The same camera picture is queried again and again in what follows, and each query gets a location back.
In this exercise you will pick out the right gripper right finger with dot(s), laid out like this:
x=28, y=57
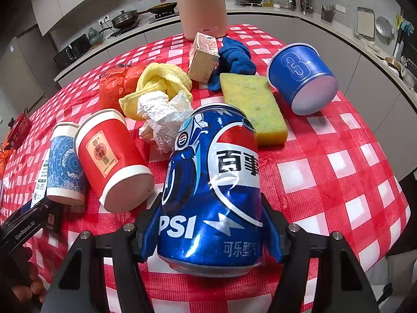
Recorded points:
x=273, y=229

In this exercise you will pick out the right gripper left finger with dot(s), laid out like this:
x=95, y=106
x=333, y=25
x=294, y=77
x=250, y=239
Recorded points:
x=148, y=226

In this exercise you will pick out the red paper cup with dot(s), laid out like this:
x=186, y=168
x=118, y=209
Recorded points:
x=112, y=163

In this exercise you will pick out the blue Pepsi can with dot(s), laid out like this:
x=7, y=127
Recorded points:
x=210, y=224

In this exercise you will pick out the blue patterned paper cup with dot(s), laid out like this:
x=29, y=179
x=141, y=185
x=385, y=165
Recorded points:
x=65, y=177

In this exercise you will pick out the white tissue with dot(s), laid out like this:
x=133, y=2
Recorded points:
x=163, y=118

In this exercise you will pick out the yellow sponge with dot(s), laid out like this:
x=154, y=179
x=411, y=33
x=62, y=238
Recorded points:
x=253, y=96

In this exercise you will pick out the red plastic bag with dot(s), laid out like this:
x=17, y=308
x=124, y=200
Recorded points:
x=118, y=82

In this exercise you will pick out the yellow cloth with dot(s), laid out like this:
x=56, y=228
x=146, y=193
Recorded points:
x=168, y=78

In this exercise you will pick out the blue number paper cup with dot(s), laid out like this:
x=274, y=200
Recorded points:
x=302, y=78

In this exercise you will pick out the blue cloth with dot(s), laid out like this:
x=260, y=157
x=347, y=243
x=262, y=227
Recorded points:
x=234, y=58

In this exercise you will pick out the white milk carton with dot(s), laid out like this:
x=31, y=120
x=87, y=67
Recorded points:
x=203, y=58

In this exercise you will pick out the person's left hand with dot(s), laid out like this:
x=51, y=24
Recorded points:
x=24, y=277

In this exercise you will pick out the red packet on table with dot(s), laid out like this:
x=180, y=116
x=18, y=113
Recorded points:
x=19, y=131

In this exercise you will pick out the black microwave oven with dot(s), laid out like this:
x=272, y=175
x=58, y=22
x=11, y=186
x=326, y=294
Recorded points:
x=72, y=52

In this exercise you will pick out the teal ceramic vase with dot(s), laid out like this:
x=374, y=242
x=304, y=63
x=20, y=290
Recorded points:
x=94, y=37

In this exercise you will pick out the black lidded cooking pot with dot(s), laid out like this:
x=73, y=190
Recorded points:
x=125, y=19

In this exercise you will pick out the utensil holder cup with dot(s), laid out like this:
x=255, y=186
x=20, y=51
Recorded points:
x=328, y=12

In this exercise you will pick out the dark wine bottle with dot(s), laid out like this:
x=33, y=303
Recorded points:
x=292, y=5

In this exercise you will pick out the pink thermos jug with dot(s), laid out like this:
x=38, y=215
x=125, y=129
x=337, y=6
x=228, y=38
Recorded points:
x=203, y=16

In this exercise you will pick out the metal colander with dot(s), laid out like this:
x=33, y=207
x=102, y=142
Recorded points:
x=384, y=27

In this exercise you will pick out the grey cutting board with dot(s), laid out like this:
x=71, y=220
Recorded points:
x=366, y=23

